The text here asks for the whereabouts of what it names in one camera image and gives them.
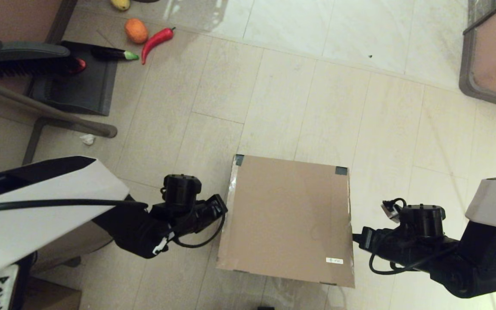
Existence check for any brown cardboard shoe box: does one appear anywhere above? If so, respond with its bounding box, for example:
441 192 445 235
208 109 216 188
216 154 356 288

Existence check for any brown plastic trash bin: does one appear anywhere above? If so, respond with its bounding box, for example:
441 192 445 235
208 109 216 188
31 217 115 274

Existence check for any plain brown cardboard carton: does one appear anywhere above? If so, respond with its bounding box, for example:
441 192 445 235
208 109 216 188
24 277 81 310

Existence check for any dark grey dustpan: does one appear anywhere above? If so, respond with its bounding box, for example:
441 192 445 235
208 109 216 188
28 41 118 116

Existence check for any red toy chili pepper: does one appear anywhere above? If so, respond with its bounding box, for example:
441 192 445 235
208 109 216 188
141 27 176 65

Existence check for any purple toy eggplant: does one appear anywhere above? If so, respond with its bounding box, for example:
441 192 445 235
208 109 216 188
91 46 140 61

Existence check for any orange toy fruit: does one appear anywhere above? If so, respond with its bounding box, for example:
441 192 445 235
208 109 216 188
124 18 149 44

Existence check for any black bristle broom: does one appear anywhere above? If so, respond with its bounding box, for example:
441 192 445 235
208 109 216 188
0 24 78 80

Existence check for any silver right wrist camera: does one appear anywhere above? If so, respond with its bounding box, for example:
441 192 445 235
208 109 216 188
381 199 402 223

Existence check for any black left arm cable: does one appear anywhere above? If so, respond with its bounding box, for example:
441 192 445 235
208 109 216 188
0 198 226 249

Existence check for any brown metal furniture frame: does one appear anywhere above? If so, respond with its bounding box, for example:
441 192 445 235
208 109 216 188
0 0 118 166

